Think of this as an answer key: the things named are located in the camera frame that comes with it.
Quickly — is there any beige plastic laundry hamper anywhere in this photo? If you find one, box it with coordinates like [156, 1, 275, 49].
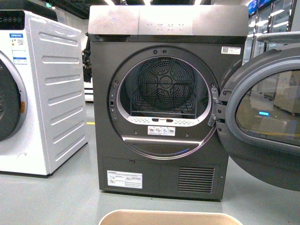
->
[99, 210, 241, 225]

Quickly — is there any dark grey tumble dryer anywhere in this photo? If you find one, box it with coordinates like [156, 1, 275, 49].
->
[88, 5, 248, 201]

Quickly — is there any white washing machine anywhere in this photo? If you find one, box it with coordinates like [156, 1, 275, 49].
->
[0, 10, 88, 176]

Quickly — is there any grey round dryer door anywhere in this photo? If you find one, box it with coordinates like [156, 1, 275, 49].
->
[214, 32, 300, 192]

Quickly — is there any black wire drying rack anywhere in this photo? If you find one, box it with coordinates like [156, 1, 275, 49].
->
[131, 82, 196, 116]

